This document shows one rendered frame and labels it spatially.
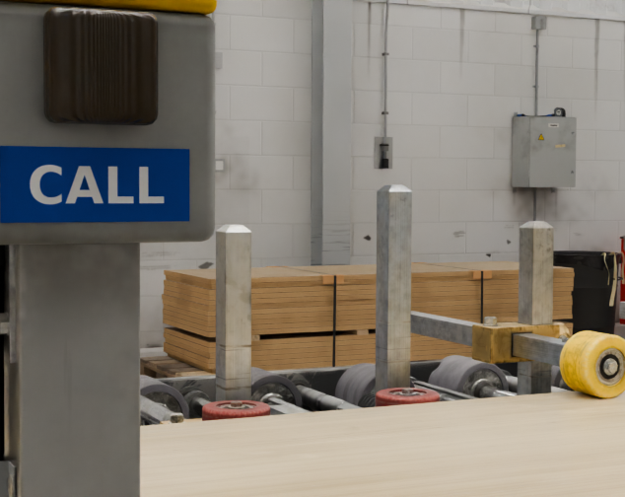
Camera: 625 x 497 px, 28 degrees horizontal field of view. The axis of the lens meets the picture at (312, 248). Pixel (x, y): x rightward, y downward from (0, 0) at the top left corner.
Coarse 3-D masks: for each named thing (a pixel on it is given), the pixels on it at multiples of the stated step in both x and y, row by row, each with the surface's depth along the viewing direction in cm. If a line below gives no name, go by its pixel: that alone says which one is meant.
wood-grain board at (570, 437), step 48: (144, 432) 132; (192, 432) 132; (240, 432) 133; (288, 432) 133; (336, 432) 133; (384, 432) 133; (432, 432) 133; (480, 432) 133; (528, 432) 133; (576, 432) 134; (624, 432) 134; (144, 480) 111; (192, 480) 111; (240, 480) 111; (288, 480) 111; (336, 480) 111; (384, 480) 111; (432, 480) 111; (480, 480) 111; (528, 480) 112; (576, 480) 112; (624, 480) 112
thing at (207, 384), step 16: (320, 368) 220; (336, 368) 220; (416, 368) 226; (432, 368) 228; (512, 368) 235; (176, 384) 207; (192, 384) 208; (208, 384) 209; (320, 384) 218; (336, 384) 220
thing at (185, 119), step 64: (0, 0) 32; (64, 0) 33; (128, 0) 33; (192, 0) 34; (0, 64) 32; (192, 64) 34; (0, 128) 32; (64, 128) 33; (128, 128) 34; (192, 128) 34; (192, 192) 34; (0, 256) 35
